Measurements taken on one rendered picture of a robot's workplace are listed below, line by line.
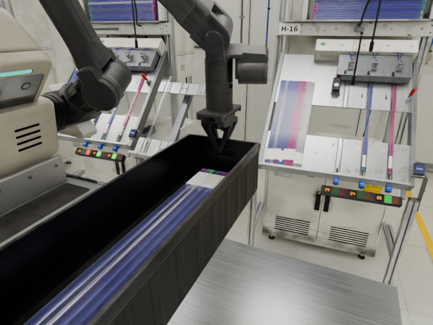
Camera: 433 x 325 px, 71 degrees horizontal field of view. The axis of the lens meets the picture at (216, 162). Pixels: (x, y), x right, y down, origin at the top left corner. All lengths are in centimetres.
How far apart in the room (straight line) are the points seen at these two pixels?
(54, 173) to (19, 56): 25
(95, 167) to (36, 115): 187
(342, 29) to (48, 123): 153
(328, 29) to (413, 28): 40
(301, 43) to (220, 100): 145
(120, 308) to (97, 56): 50
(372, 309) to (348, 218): 125
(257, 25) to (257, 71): 283
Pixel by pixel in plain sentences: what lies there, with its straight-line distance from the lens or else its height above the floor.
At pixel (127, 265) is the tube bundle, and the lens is 44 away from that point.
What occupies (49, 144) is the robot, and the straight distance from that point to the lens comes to 74.
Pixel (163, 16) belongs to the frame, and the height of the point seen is 141.
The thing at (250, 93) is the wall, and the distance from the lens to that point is 350.
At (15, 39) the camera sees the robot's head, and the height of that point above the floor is 133.
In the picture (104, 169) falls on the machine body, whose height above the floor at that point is 35.
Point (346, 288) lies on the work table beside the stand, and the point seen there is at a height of 80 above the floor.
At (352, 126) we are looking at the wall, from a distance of 349.
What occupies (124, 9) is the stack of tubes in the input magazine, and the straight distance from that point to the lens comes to 224.
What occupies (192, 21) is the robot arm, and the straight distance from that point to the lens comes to 58.
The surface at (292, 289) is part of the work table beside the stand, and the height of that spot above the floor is 80.
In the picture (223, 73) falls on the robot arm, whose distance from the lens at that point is 62.
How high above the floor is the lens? 135
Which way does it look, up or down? 24 degrees down
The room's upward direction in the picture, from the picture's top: straight up
